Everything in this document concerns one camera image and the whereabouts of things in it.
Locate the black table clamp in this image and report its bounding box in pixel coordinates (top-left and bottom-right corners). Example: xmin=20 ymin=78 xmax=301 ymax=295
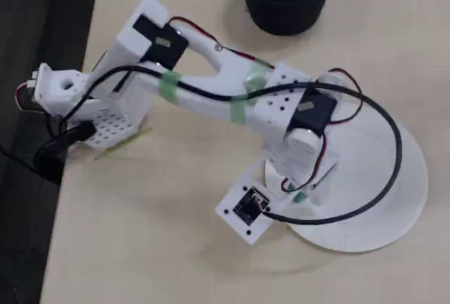
xmin=33 ymin=122 xmax=96 ymax=186

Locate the green cube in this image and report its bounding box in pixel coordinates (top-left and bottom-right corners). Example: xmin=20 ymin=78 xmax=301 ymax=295
xmin=284 ymin=181 xmax=311 ymax=205

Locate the thick black camera cable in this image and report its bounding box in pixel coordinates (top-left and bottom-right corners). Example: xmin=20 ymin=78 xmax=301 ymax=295
xmin=34 ymin=65 xmax=404 ymax=227

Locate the red black arm servo wire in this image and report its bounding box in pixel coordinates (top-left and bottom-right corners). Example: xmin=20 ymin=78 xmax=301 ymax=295
xmin=169 ymin=16 xmax=276 ymax=71

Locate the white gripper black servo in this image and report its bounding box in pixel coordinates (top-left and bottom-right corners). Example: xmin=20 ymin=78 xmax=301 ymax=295
xmin=266 ymin=72 xmax=348 ymax=208

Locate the red black gripper servo wire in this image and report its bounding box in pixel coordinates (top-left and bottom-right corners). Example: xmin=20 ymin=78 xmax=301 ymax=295
xmin=280 ymin=68 xmax=365 ymax=194

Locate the white paper plate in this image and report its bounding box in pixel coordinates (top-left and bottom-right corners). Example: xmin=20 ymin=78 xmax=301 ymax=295
xmin=263 ymin=101 xmax=430 ymax=254

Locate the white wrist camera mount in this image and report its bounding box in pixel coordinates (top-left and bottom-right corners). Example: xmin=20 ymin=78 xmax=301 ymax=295
xmin=214 ymin=173 xmax=279 ymax=247

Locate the thin black power cable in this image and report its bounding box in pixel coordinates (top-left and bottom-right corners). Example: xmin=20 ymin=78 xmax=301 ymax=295
xmin=0 ymin=143 xmax=37 ymax=175

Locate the black bin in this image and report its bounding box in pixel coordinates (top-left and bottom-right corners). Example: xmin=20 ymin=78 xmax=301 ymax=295
xmin=233 ymin=0 xmax=340 ymax=36

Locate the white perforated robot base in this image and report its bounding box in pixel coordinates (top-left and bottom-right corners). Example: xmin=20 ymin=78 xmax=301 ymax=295
xmin=82 ymin=112 xmax=149 ymax=151

